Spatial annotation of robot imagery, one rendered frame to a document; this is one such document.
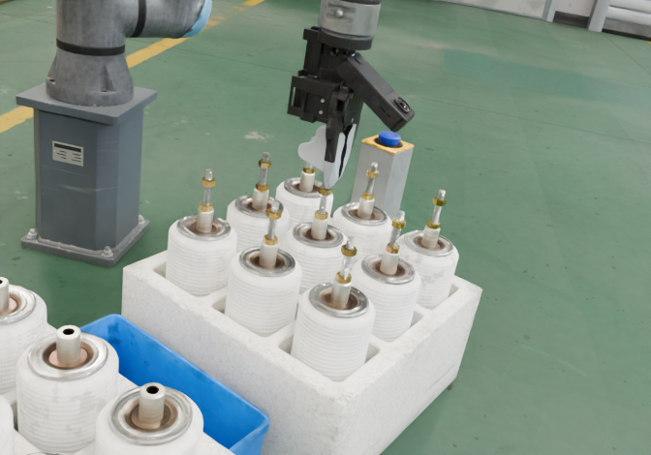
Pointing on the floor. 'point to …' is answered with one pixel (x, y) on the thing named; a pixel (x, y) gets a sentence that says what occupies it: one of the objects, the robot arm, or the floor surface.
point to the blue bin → (135, 369)
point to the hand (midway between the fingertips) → (335, 179)
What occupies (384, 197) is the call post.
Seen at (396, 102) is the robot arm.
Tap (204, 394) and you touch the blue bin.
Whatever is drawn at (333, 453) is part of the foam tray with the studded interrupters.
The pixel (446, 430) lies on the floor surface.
